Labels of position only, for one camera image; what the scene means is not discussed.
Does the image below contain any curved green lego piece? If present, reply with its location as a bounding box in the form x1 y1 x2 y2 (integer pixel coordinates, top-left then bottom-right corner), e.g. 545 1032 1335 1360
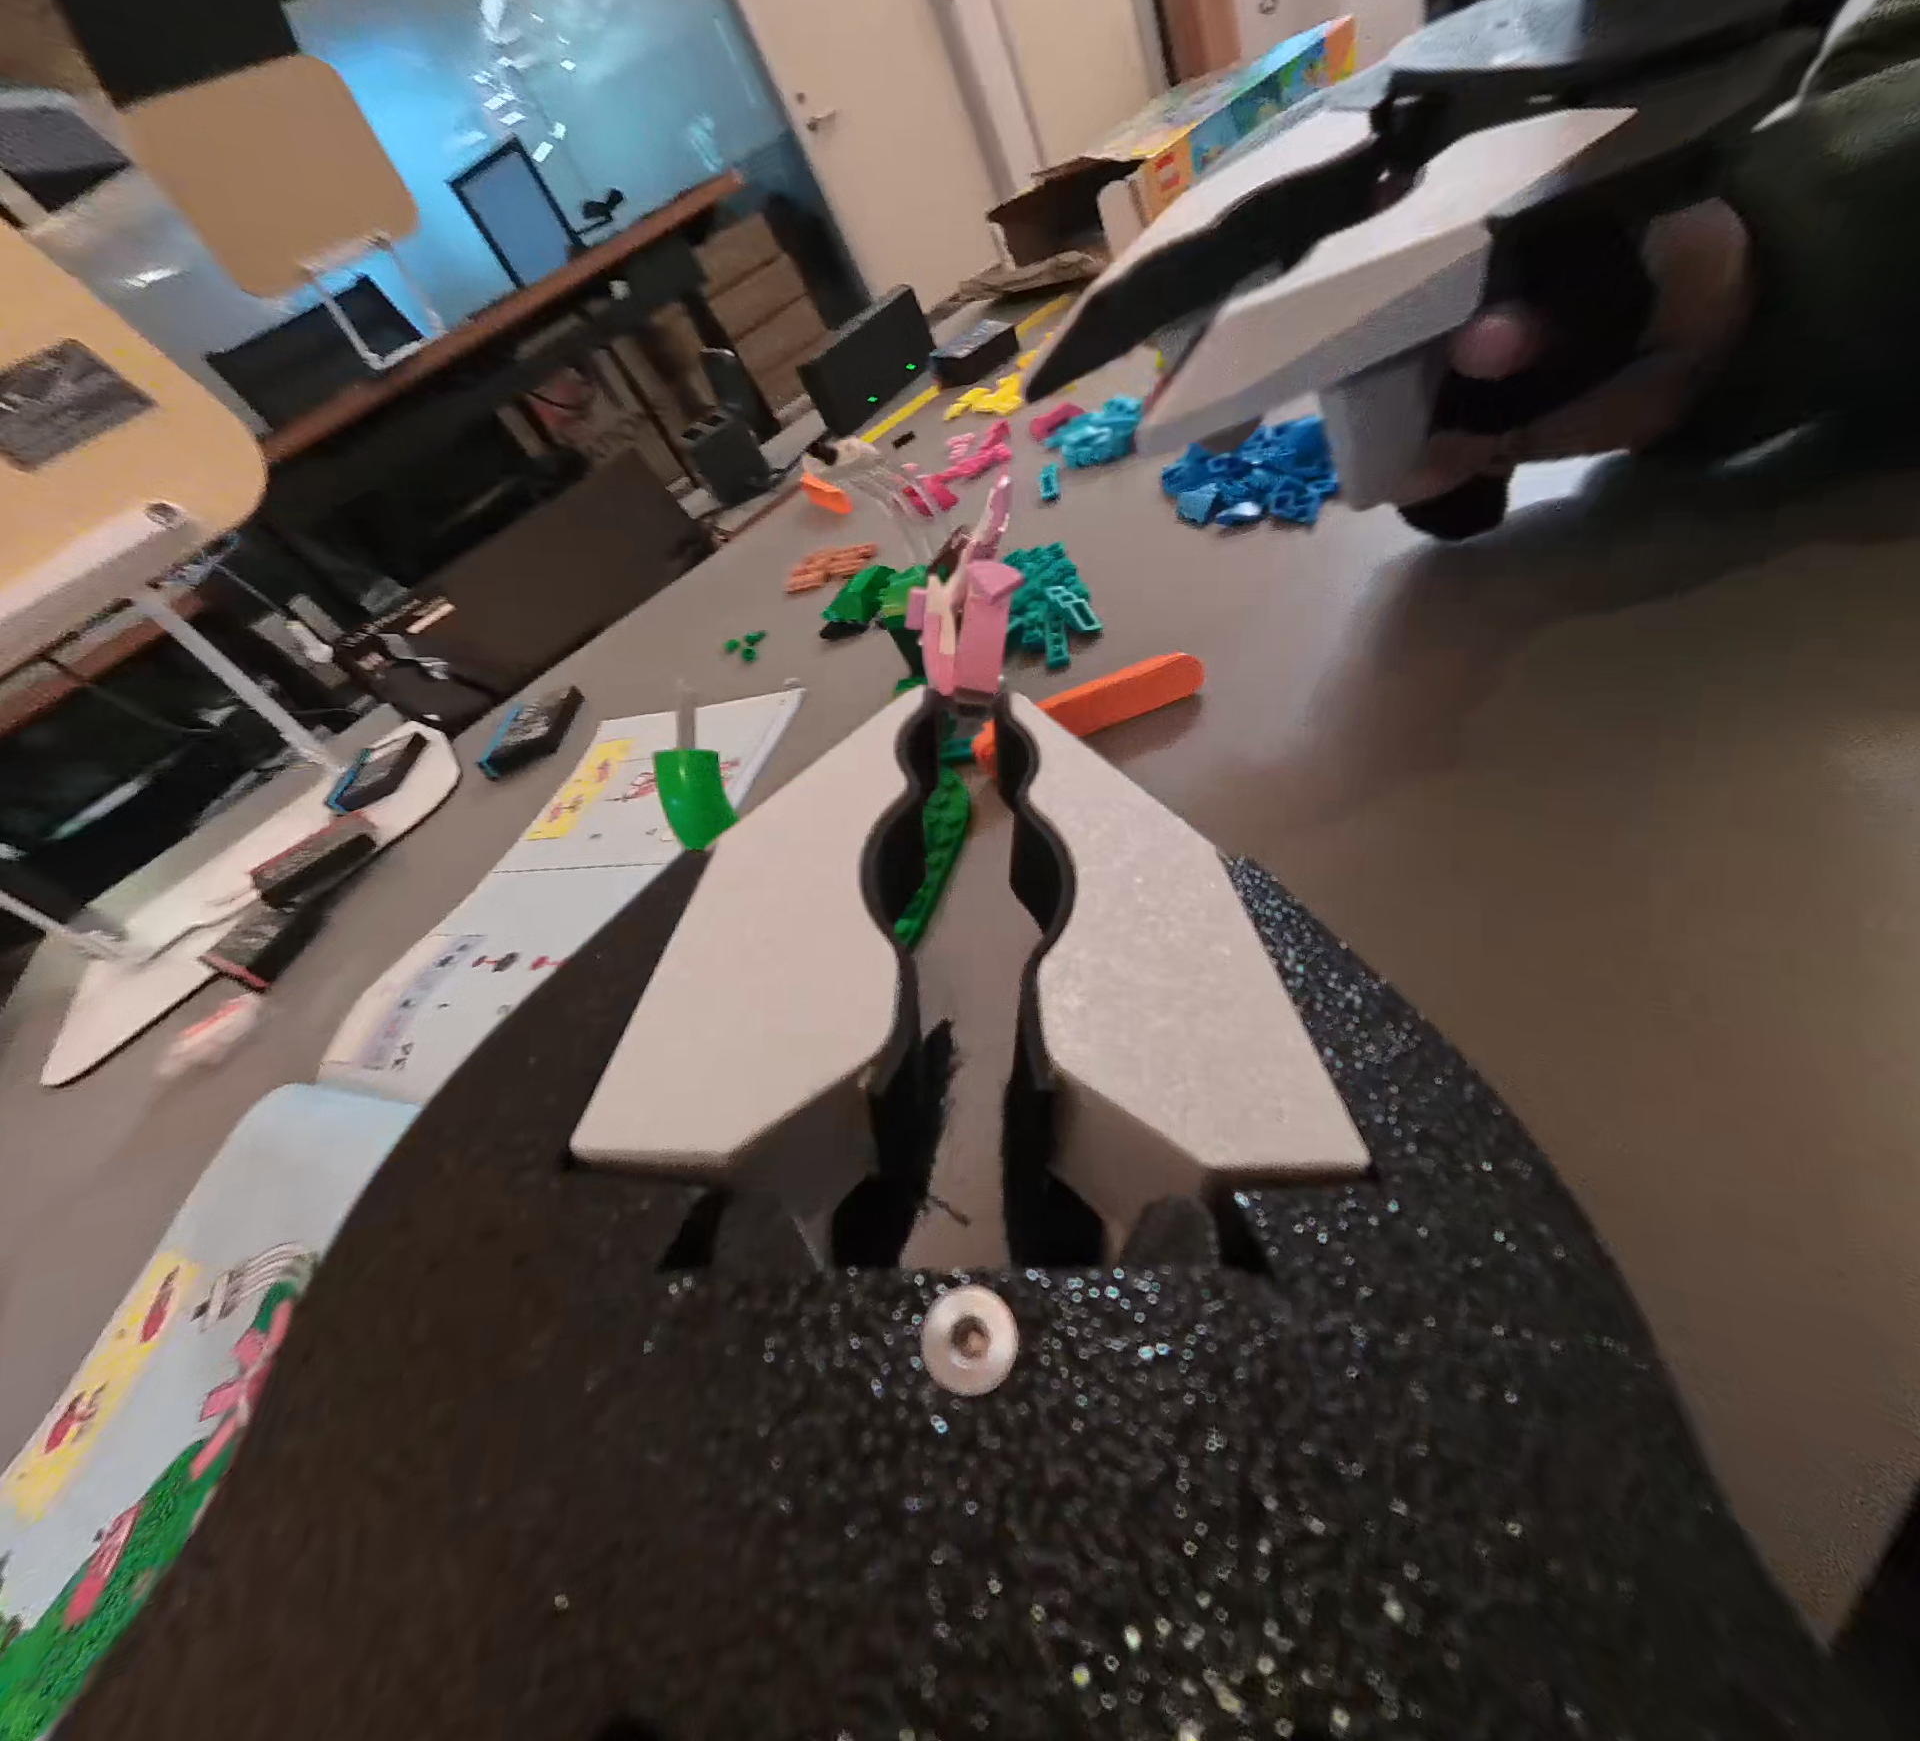
652 684 740 855

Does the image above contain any pink lego flamingo model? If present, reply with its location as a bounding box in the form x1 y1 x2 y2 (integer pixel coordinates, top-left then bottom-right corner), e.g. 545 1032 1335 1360
906 482 1026 727

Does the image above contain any open lego instruction booklet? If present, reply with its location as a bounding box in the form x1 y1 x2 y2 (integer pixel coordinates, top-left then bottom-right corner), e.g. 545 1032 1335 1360
320 688 807 1078

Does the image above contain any small pale pink object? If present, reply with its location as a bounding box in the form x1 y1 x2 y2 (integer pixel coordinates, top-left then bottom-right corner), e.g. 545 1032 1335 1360
157 996 268 1078

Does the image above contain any orange brick separator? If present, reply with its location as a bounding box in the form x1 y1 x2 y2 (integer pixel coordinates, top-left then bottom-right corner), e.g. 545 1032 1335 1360
971 655 1207 769

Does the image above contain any pile of green lego bricks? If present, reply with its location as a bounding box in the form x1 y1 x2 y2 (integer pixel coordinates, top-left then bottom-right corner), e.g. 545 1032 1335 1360
819 565 935 696

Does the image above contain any black battery pack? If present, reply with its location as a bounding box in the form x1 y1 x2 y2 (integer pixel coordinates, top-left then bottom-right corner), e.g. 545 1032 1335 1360
330 731 431 815
251 820 378 907
202 894 326 989

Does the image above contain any long wooden desk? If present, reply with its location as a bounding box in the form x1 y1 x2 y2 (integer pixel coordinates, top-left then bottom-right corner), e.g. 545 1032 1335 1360
263 172 744 468

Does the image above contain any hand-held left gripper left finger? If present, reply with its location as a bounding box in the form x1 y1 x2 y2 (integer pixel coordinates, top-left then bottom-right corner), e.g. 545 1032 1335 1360
570 696 922 1267

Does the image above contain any light blue illustrated booklet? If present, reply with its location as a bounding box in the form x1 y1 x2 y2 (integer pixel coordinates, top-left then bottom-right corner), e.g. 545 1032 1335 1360
0 1081 430 1741

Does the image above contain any open cardboard box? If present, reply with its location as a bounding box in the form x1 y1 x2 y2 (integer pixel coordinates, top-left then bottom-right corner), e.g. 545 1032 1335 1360
982 155 1150 269

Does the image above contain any pile of magenta lego bricks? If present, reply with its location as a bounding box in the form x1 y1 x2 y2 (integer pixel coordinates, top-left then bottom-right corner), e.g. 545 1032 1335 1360
897 422 1015 522

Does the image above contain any pile of blue lego bricks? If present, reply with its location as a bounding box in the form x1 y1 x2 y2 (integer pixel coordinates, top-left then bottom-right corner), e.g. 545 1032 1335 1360
1162 417 1341 527

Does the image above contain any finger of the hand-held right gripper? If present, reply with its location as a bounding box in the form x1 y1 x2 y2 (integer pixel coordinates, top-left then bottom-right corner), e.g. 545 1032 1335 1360
1024 94 1397 408
1141 106 1637 513

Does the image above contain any black box green light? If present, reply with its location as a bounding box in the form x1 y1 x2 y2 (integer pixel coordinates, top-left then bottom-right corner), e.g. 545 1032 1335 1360
798 288 942 437

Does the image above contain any black speaker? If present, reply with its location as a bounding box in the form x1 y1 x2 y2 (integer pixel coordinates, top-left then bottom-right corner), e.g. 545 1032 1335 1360
682 410 777 507

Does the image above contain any colourful lego set box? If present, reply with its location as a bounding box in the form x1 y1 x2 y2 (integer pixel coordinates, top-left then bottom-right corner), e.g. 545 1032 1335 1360
1080 16 1358 222

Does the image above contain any beige side table black label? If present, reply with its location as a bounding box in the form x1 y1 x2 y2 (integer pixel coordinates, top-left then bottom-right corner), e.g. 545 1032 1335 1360
0 227 460 1090

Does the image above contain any person's right hand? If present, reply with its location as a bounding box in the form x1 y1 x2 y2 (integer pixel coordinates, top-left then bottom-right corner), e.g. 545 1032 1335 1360
1403 198 1764 545

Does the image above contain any pile of cyan lego bricks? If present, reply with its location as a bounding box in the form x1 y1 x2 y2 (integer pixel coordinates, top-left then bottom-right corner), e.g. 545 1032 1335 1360
1032 396 1150 472

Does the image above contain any plain beige side table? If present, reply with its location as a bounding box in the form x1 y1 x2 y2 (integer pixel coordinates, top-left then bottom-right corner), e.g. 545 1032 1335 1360
116 52 437 369

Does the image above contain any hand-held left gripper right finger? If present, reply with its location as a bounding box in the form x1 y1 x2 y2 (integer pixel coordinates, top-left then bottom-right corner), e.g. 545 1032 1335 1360
993 698 1370 1267

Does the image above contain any computer monitor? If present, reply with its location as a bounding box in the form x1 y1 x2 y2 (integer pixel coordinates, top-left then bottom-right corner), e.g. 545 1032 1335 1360
448 136 582 297

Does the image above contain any green lego leaf plate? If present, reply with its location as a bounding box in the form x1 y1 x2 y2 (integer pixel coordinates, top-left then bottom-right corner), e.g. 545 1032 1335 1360
894 767 973 951

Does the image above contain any black office chair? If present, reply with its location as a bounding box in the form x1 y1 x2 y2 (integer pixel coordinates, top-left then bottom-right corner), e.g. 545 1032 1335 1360
337 451 719 723

